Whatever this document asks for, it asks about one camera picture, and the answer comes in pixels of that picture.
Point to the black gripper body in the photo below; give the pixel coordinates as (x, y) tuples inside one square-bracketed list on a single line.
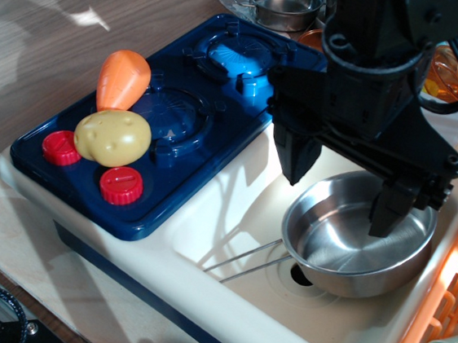
[(370, 116)]

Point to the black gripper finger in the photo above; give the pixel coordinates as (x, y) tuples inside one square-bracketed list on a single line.
[(394, 202), (296, 152)]

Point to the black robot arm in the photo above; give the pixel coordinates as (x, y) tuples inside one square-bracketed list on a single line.
[(392, 33)]

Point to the blue toy stove top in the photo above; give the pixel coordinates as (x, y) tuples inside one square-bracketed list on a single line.
[(205, 103)]

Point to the cream toy sink unit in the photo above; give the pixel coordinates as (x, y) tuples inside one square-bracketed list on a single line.
[(165, 269)]

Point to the red stove knob right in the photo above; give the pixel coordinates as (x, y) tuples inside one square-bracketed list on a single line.
[(121, 185)]

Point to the red stove knob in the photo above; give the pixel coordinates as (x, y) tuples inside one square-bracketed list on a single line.
[(121, 185), (58, 148)]

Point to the red stove knob left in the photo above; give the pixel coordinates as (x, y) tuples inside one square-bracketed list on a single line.
[(58, 148)]

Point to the orange transparent bowl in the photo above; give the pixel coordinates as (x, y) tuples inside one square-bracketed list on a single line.
[(311, 42)]

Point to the steel pot in background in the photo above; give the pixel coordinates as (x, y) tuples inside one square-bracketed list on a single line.
[(283, 15)]

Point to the yellow toy potato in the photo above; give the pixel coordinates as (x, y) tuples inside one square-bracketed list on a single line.
[(113, 138)]

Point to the orange toy carrot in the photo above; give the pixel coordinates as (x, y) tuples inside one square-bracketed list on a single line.
[(123, 79)]

